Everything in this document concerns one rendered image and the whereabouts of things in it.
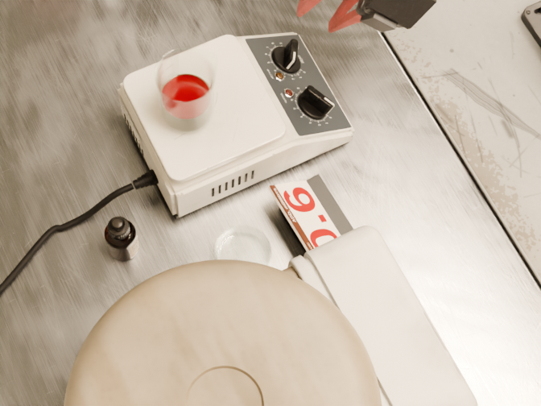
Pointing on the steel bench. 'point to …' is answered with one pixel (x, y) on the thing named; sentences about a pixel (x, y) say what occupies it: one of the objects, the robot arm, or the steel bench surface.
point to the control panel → (303, 126)
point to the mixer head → (271, 337)
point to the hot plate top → (229, 132)
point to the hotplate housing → (217, 180)
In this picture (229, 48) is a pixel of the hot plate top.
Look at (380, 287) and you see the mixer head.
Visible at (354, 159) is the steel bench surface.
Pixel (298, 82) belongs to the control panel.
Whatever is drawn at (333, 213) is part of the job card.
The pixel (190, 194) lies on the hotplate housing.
